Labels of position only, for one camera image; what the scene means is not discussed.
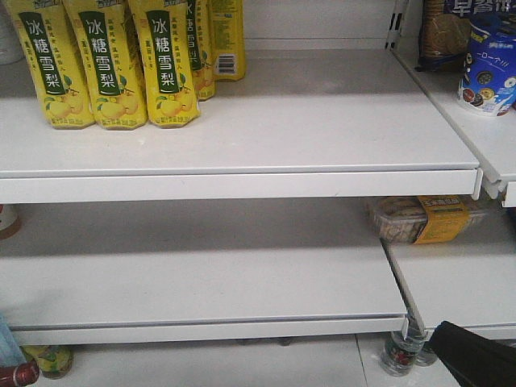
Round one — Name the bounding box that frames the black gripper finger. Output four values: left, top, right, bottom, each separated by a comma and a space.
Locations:
430, 321, 515, 386

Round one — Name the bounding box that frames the red coke bottle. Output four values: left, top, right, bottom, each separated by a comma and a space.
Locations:
1, 362, 40, 387

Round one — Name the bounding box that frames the light blue plastic basket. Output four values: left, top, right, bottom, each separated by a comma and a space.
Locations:
0, 316, 27, 367

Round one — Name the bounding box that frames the small clear glass bottle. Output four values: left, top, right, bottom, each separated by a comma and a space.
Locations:
380, 328, 427, 377

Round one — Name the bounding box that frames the clear cookie tray yellow label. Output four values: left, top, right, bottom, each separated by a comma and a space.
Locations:
364, 195, 493, 244

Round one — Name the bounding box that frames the white store shelving unit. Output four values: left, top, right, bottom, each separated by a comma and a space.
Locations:
1, 1, 515, 386

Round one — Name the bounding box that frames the blue cookie cup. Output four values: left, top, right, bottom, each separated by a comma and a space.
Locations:
457, 12, 515, 117

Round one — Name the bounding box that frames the yellow pear drink carton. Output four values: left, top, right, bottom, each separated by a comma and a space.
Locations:
10, 1, 95, 129
129, 1, 200, 128
64, 1, 148, 130

